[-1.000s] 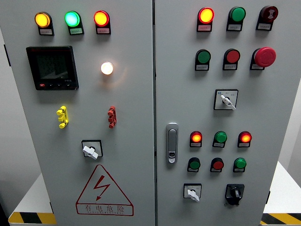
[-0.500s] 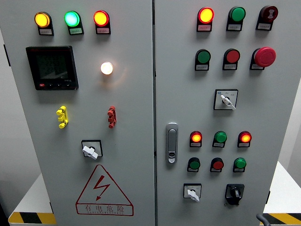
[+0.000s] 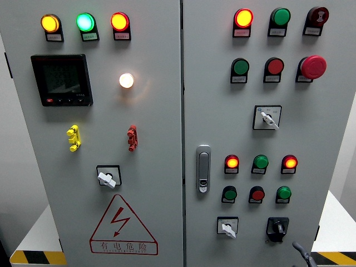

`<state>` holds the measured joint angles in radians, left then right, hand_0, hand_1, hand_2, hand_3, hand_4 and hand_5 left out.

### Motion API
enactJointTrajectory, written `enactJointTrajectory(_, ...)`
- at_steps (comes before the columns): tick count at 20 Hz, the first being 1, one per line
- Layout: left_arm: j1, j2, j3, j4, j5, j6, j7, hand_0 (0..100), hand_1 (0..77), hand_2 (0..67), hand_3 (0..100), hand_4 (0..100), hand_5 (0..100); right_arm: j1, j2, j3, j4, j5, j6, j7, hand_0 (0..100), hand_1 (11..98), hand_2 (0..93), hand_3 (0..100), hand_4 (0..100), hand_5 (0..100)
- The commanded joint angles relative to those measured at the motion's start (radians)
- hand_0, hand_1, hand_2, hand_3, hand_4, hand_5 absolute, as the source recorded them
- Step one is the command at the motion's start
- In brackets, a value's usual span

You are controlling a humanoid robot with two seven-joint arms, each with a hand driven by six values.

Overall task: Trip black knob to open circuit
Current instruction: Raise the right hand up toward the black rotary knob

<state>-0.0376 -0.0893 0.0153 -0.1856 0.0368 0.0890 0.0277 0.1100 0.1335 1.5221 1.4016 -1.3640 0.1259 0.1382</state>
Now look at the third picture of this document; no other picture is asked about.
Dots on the black door hinge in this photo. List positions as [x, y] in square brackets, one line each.
[317, 233]
[61, 245]
[8, 65]

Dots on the black yellow striped tape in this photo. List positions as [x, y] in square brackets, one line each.
[39, 258]
[336, 258]

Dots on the small label plate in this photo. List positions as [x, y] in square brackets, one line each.
[271, 79]
[287, 171]
[303, 78]
[228, 201]
[312, 31]
[241, 32]
[255, 201]
[54, 37]
[122, 36]
[276, 32]
[257, 171]
[89, 36]
[231, 171]
[239, 79]
[282, 200]

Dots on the small green lamp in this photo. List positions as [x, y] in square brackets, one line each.
[284, 192]
[261, 161]

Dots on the small red push button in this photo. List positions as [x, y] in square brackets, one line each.
[257, 194]

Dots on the small red lit lamp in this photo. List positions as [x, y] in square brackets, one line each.
[289, 162]
[232, 162]

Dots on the small green push button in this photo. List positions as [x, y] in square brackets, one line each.
[230, 194]

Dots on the pale grey cabinet door with lock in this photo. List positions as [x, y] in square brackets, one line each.
[311, 133]

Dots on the silver door lock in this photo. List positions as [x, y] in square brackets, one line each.
[203, 169]

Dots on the red warning triangle sticker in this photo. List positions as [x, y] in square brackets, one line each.
[122, 246]

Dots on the large red stop button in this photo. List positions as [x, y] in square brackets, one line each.
[313, 67]

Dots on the large red push button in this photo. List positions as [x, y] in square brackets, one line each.
[275, 66]

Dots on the pale grey cabinet door with display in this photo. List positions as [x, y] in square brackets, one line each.
[155, 125]

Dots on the large green push button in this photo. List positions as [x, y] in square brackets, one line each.
[241, 66]

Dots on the dark red buzzer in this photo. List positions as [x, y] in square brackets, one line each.
[319, 15]

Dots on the large green unlit lamp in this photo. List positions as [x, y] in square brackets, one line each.
[281, 16]

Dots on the large red lit lamp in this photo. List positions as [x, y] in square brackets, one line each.
[243, 18]
[119, 21]

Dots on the white lit lamp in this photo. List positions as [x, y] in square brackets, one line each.
[126, 80]

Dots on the black display meter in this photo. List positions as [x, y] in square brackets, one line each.
[61, 79]

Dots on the large green lit lamp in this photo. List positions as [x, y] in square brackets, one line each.
[85, 22]

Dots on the large yellow lit lamp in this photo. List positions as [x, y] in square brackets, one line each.
[50, 23]

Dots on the turn switch with black knob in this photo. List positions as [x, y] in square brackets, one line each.
[278, 228]

